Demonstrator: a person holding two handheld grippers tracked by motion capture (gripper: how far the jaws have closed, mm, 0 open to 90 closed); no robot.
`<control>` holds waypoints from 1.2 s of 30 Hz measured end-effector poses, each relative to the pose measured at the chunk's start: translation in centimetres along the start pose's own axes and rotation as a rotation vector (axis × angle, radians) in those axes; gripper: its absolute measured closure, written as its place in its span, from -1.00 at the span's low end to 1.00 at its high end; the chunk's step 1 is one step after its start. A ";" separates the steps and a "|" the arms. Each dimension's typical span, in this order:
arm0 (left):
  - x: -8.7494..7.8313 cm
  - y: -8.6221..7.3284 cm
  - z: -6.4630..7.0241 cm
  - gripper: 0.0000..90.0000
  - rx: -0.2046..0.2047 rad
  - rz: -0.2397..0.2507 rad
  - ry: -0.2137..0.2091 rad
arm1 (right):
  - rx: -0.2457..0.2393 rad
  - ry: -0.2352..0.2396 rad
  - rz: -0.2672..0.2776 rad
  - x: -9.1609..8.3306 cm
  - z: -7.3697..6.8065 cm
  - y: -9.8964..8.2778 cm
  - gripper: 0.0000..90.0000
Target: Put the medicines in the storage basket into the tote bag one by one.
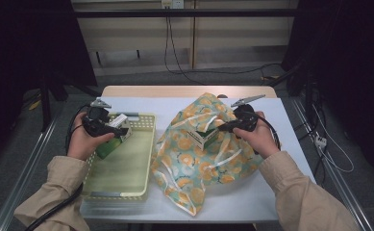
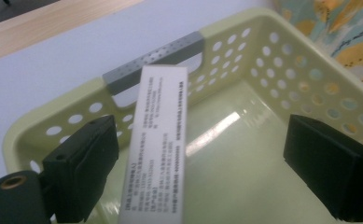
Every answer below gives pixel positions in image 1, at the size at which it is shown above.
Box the white power strip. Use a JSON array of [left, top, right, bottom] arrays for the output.
[[313, 135, 328, 148]]

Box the black floor cable bundle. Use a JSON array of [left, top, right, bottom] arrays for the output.
[[298, 85, 329, 182]]

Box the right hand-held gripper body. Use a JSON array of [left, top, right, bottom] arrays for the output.
[[231, 93, 266, 133]]

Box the aluminium floor rail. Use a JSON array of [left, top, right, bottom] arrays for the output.
[[0, 117, 60, 231], [289, 97, 374, 231]]

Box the black curtain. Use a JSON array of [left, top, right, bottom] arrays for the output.
[[0, 0, 98, 171], [281, 0, 374, 186]]

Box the person's right hand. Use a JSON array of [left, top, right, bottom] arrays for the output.
[[232, 111, 281, 161]]

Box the black wall cable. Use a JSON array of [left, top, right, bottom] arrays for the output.
[[167, 15, 206, 86], [163, 15, 283, 76]]

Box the left hand-held gripper cable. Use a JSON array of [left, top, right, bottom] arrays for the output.
[[24, 103, 92, 231]]

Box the person's left hand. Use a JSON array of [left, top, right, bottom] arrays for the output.
[[66, 111, 115, 162]]

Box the orange print cloth bag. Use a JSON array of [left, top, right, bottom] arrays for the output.
[[150, 91, 265, 217]]

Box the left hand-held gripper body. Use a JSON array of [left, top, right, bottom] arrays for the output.
[[82, 98, 112, 139]]

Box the white wall socket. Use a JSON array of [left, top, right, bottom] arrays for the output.
[[161, 0, 185, 10]]

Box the hand-held gripper cable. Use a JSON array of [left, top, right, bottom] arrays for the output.
[[24, 103, 92, 231], [257, 115, 282, 152]]

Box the long green and white box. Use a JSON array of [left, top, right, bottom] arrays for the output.
[[95, 114, 133, 161]]

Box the right hand-held gripper cable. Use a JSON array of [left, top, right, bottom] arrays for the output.
[[257, 115, 282, 152]]

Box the pale yellow plastic basket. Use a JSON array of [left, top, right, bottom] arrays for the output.
[[80, 112, 157, 203]]

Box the white floor cable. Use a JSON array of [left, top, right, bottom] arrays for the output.
[[312, 105, 356, 174]]

